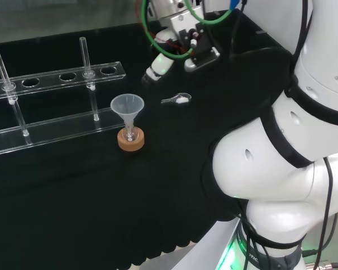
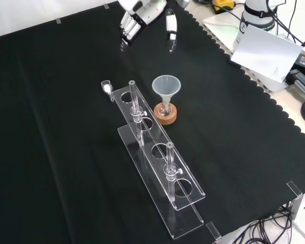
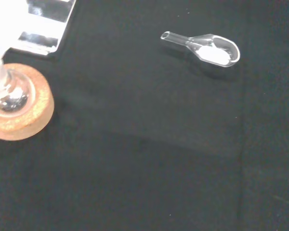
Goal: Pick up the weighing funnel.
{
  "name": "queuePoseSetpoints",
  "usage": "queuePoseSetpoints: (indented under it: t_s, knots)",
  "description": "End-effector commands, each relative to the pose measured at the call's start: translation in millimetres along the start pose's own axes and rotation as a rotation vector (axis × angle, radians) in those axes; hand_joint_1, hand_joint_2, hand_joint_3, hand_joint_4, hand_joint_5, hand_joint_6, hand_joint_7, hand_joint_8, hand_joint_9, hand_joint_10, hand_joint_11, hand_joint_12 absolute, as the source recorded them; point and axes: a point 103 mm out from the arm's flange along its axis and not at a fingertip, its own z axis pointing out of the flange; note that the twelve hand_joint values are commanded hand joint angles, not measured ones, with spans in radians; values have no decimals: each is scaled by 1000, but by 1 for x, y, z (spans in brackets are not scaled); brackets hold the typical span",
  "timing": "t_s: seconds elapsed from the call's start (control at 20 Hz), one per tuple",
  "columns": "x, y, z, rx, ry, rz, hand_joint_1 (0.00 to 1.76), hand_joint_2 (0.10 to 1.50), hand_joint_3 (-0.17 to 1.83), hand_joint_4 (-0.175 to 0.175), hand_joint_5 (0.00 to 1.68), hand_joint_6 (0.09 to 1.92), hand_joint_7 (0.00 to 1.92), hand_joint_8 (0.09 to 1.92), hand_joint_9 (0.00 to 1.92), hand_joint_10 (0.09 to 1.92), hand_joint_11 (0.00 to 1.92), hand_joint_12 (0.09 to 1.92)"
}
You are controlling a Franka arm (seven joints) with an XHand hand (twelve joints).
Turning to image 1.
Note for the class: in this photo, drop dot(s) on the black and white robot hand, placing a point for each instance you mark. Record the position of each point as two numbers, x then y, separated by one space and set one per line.
203 46

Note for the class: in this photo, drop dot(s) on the translucent plastic funnel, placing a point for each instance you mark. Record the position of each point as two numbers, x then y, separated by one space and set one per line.
127 104

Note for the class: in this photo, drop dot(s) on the clear acrylic funnel stand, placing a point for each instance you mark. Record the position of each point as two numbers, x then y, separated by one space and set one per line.
56 129

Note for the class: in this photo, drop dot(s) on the clear round-bottom flask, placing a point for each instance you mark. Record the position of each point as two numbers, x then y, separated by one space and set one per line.
129 135

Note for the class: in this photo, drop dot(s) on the black bench cloth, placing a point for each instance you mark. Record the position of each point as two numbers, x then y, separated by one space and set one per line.
101 197

